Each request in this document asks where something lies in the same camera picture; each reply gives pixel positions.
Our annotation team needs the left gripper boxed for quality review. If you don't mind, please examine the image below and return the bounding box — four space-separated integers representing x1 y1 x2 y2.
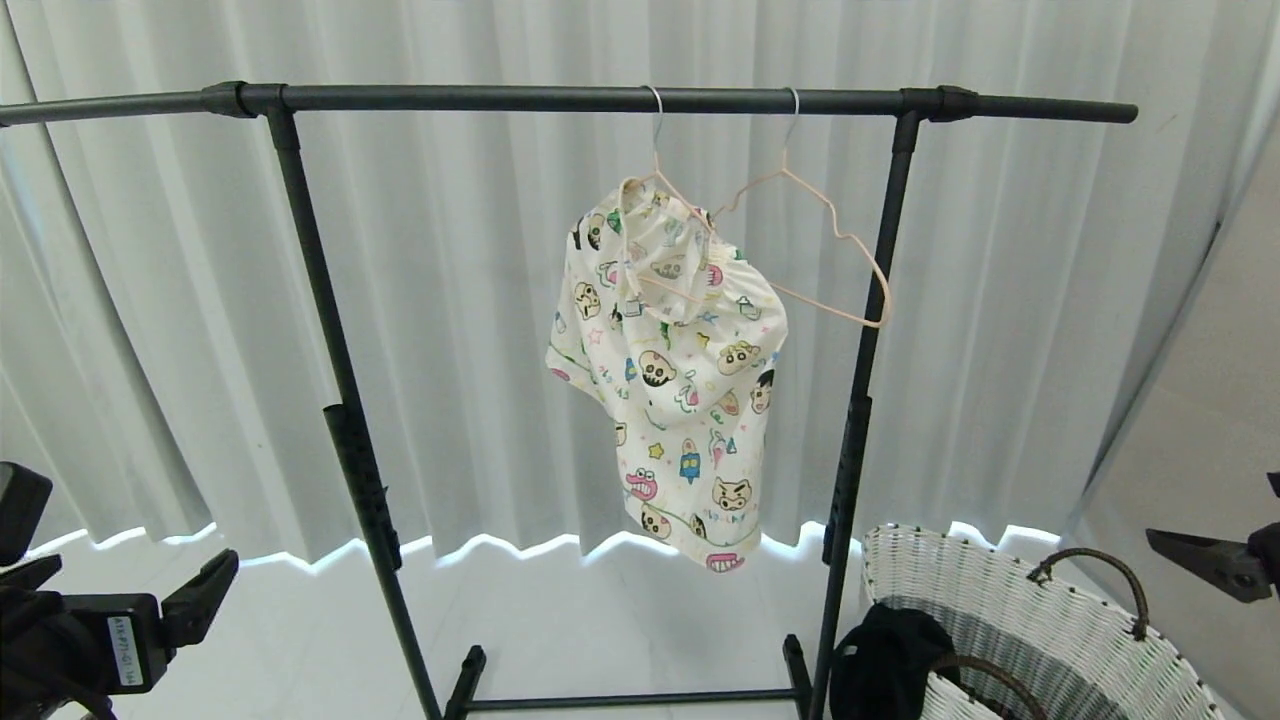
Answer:
0 548 241 701

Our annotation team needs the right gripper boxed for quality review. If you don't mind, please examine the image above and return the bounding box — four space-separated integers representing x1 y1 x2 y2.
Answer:
1147 520 1280 603

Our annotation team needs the black garment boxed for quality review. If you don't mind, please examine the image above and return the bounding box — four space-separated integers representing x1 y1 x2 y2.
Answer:
830 603 961 720

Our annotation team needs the cream printed garment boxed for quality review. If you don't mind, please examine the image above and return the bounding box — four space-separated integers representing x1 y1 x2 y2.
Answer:
546 178 789 574

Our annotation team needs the pink clothes hanger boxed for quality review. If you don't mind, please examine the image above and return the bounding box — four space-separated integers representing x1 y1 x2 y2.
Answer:
710 90 893 329
620 88 746 323

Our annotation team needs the white laundry basket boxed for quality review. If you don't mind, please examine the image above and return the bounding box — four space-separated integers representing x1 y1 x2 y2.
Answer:
862 523 1226 720

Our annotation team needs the black clothes rack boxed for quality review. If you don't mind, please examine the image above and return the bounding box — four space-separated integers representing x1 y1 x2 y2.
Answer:
0 82 1139 720

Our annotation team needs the white curtain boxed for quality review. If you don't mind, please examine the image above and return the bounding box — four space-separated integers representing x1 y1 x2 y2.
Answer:
0 0 1280 571

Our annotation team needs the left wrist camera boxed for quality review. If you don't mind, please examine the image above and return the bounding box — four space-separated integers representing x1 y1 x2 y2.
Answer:
0 462 53 591

